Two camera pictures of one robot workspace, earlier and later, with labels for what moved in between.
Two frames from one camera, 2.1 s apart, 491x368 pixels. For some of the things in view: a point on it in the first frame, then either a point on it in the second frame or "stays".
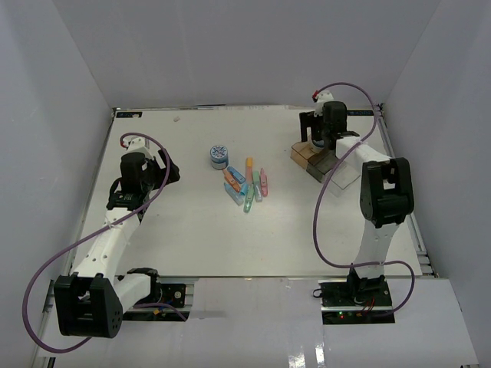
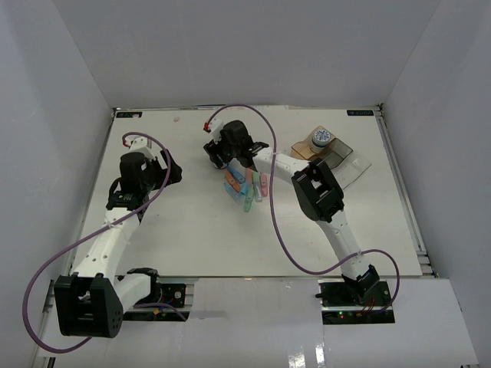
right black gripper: (308, 120) -> (214, 149)
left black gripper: (163, 173) stays
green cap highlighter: (258, 192) stays
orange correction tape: (231, 181) stays
